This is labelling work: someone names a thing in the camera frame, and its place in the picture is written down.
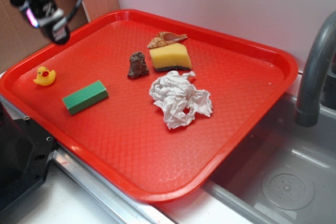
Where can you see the yellow rubber duck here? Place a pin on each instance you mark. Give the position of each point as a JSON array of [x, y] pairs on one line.
[[45, 77]]

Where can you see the green rectangular block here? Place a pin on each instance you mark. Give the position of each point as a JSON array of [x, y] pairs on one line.
[[85, 97]]

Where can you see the brown rock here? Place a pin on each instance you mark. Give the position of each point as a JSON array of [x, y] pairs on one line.
[[138, 66]]

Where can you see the spiral seashell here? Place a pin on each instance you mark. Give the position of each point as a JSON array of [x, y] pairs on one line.
[[165, 38]]

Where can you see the yellow sponge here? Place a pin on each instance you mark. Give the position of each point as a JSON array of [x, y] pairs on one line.
[[170, 57]]

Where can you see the red plastic tray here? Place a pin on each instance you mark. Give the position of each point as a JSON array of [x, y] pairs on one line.
[[124, 137]]

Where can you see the crumpled white paper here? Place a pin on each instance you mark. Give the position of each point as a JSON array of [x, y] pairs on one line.
[[179, 99]]

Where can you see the grey faucet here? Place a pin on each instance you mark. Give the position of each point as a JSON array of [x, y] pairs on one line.
[[317, 86]]

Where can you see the grey sink basin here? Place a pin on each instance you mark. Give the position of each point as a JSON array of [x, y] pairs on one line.
[[281, 172]]

